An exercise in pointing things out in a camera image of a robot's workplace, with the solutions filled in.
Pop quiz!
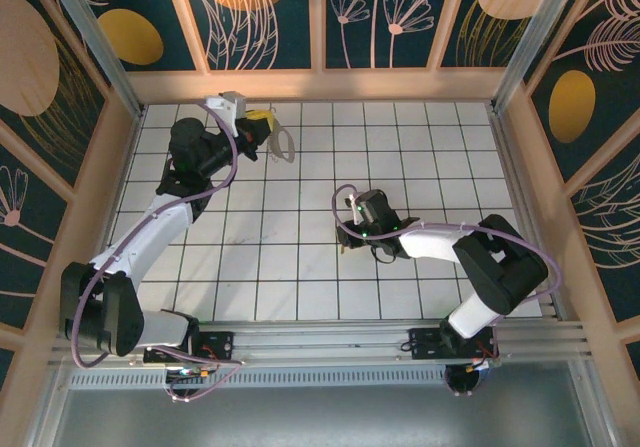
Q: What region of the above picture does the grey metal panel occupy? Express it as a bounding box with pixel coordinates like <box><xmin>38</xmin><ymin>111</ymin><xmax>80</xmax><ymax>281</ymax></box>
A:
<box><xmin>29</xmin><ymin>361</ymin><xmax>616</xmax><ymax>447</ymax></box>

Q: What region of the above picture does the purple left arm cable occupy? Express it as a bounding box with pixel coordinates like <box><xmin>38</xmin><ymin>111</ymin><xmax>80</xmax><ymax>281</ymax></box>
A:
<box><xmin>71</xmin><ymin>99</ymin><xmax>246</xmax><ymax>403</ymax></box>

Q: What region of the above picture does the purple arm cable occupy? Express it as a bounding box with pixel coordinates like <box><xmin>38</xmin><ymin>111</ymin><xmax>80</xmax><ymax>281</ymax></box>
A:
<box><xmin>71</xmin><ymin>99</ymin><xmax>246</xmax><ymax>403</ymax></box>
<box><xmin>332</xmin><ymin>184</ymin><xmax>561</xmax><ymax>399</ymax></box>

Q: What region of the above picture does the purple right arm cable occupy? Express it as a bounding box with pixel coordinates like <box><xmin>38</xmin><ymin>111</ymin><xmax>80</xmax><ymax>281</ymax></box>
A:
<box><xmin>332</xmin><ymin>184</ymin><xmax>561</xmax><ymax>399</ymax></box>

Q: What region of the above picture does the aluminium mounting rail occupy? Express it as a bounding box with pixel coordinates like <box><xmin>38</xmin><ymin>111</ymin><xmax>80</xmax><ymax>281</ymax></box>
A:
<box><xmin>49</xmin><ymin>319</ymin><xmax>591</xmax><ymax>368</ymax></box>

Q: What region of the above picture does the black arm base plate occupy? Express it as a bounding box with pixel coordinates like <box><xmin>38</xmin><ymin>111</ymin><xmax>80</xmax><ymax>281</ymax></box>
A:
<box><xmin>407</xmin><ymin>326</ymin><xmax>501</xmax><ymax>361</ymax></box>
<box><xmin>143</xmin><ymin>330</ymin><xmax>236</xmax><ymax>366</ymax></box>

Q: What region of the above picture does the slotted metal cable duct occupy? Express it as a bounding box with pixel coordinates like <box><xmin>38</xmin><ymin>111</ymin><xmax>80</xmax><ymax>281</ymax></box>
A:
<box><xmin>67</xmin><ymin>369</ymin><xmax>454</xmax><ymax>391</ymax></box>

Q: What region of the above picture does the aluminium frame post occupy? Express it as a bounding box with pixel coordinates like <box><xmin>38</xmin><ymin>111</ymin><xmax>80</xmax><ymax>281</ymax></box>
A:
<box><xmin>492</xmin><ymin>0</ymin><xmax>587</xmax><ymax>114</ymax></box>
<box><xmin>39</xmin><ymin>0</ymin><xmax>147</xmax><ymax>123</ymax></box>

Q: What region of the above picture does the aluminium side rail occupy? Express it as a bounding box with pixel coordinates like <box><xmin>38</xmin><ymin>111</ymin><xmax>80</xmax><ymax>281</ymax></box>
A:
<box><xmin>487</xmin><ymin>106</ymin><xmax>571</xmax><ymax>323</ymax></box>

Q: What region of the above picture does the small circuit board with wires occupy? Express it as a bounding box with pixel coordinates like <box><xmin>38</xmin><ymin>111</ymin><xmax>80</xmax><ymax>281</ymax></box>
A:
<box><xmin>164</xmin><ymin>365</ymin><xmax>214</xmax><ymax>383</ymax></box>
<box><xmin>464</xmin><ymin>356</ymin><xmax>502</xmax><ymax>372</ymax></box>

